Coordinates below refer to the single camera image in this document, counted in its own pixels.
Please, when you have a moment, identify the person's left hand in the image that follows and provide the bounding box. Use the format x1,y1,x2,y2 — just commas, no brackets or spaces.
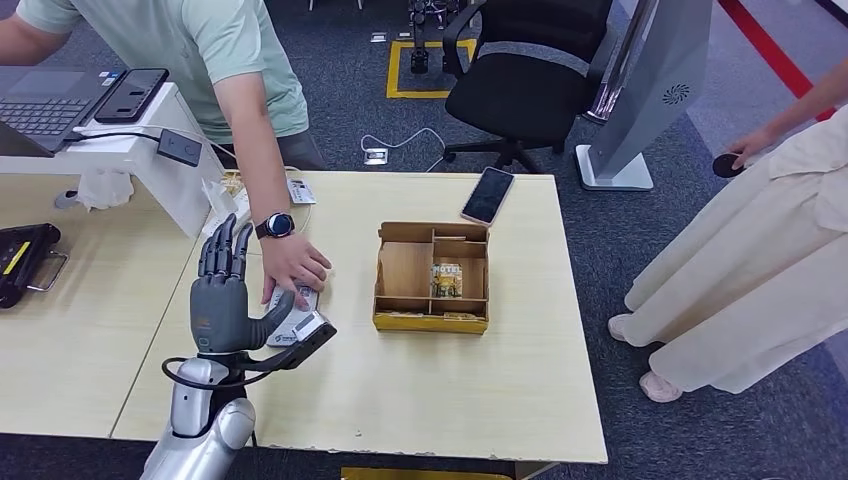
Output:
260,233,333,311

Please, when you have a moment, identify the person's right hand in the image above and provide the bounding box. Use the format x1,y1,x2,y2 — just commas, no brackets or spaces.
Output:
728,127,780,167

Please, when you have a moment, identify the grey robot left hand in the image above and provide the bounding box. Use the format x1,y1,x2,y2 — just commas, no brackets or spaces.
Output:
190,213,296,356

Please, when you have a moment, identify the black round disc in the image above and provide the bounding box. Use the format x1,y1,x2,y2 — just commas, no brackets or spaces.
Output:
712,152,745,179

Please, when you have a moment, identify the grey card reader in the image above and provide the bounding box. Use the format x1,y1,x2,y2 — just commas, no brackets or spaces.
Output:
264,286,321,349

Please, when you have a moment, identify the person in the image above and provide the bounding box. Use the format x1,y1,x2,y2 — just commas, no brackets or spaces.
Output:
608,58,848,404
0,0,333,311

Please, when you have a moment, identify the black wristwatch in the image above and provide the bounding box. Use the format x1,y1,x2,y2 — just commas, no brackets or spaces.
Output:
254,211,297,241

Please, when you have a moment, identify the white power strip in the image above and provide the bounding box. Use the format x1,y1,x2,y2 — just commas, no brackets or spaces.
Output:
200,188,254,240

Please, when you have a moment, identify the wooden compartment box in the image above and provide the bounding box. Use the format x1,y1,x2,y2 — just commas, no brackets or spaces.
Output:
372,221,492,336

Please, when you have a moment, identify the grey standing display kiosk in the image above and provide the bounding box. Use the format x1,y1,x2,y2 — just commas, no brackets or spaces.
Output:
574,0,713,193

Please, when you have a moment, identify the white desk riser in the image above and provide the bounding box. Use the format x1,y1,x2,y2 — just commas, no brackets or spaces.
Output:
0,82,227,238

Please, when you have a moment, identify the black power adapter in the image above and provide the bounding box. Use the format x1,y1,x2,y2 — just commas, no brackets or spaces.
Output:
156,128,203,168

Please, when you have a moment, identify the white crumpled tissue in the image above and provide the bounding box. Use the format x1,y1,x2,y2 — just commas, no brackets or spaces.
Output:
76,168,136,213

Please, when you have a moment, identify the black handheld terminal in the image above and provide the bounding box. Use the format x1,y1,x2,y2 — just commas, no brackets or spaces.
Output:
0,223,70,311

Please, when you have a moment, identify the pink smartphone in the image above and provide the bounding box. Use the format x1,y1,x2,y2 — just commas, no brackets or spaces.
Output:
460,166,516,228

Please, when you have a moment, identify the black phone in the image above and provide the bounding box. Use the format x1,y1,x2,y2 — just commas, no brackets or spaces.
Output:
94,68,171,125

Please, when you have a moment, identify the black office chair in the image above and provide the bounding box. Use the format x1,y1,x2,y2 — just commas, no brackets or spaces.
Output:
441,0,614,175

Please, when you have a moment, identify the black equipment stand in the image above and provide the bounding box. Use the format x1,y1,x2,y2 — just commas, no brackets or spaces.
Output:
407,0,465,75

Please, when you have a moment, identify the dark grey laptop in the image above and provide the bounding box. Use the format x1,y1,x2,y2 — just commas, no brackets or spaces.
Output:
0,66,127,159

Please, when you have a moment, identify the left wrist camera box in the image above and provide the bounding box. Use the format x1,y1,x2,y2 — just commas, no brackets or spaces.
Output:
245,311,338,372

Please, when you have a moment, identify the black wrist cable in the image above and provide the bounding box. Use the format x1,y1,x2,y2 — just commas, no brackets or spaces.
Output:
160,356,280,391

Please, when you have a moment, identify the white floor cable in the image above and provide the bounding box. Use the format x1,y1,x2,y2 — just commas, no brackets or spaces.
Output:
359,127,448,174

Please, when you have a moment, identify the black adapter cable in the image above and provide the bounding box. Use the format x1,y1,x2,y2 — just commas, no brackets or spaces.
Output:
62,131,164,144

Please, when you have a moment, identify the white power cable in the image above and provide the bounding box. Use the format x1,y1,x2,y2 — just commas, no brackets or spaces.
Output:
72,123,314,256

